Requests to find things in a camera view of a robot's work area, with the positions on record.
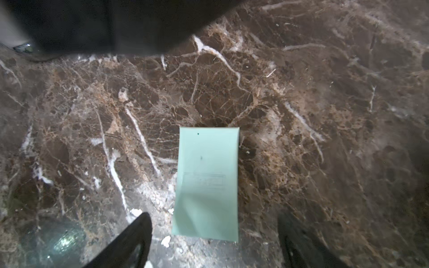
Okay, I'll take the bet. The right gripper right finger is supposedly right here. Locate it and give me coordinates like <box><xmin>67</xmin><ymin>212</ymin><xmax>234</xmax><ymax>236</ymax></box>
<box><xmin>278</xmin><ymin>211</ymin><xmax>348</xmax><ymax>268</ymax></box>

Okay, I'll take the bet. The mint green box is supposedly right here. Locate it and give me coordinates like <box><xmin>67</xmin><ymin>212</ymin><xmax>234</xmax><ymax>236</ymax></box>
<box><xmin>172</xmin><ymin>127</ymin><xmax>240</xmax><ymax>242</ymax></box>

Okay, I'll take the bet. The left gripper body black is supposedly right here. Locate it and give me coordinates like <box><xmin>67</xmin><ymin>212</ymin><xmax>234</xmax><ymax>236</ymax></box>
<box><xmin>6</xmin><ymin>0</ymin><xmax>239</xmax><ymax>61</ymax></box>

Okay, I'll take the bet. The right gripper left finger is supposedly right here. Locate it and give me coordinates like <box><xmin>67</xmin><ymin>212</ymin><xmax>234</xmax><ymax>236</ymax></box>
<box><xmin>85</xmin><ymin>212</ymin><xmax>153</xmax><ymax>268</ymax></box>

